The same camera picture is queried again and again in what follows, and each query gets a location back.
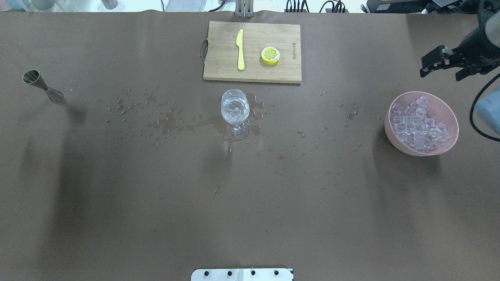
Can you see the pink bowl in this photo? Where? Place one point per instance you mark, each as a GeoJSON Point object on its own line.
{"type": "Point", "coordinates": [439, 108]}

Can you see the yellow plastic knife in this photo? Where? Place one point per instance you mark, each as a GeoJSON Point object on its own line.
{"type": "Point", "coordinates": [240, 56]}

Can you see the steel cup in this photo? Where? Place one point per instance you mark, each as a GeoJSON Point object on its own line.
{"type": "Point", "coordinates": [110, 4]}

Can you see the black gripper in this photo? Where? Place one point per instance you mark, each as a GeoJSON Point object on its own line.
{"type": "Point", "coordinates": [476, 52]}

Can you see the yellow lemon slice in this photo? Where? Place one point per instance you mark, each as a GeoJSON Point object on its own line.
{"type": "Point", "coordinates": [270, 56]}

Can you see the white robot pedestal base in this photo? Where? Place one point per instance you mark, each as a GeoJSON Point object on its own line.
{"type": "Point", "coordinates": [243, 274]}

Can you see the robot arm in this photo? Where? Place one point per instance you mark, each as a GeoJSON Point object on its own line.
{"type": "Point", "coordinates": [487, 107]}

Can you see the clear ice cubes pile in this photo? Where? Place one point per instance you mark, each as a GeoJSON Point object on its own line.
{"type": "Point", "coordinates": [416, 128]}

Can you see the steel double jigger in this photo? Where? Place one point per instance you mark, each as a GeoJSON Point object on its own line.
{"type": "Point", "coordinates": [34, 78]}

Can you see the bamboo cutting board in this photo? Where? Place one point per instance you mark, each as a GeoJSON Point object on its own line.
{"type": "Point", "coordinates": [222, 52]}

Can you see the clear wine glass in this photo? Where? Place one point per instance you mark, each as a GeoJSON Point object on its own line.
{"type": "Point", "coordinates": [234, 108]}

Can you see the aluminium frame post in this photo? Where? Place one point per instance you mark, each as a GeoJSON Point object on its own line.
{"type": "Point", "coordinates": [244, 9]}

